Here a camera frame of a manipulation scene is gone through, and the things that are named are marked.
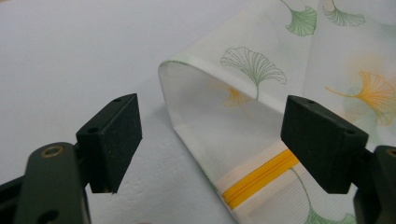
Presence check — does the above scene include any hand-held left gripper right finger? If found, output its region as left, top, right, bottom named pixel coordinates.
left=280, top=94, right=396, bottom=224

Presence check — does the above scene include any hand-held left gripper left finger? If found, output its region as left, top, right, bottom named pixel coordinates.
left=13, top=92, right=143, bottom=224

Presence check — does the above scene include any white leaf-print mesh laundry bag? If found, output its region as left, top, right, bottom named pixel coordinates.
left=157, top=0, right=396, bottom=224

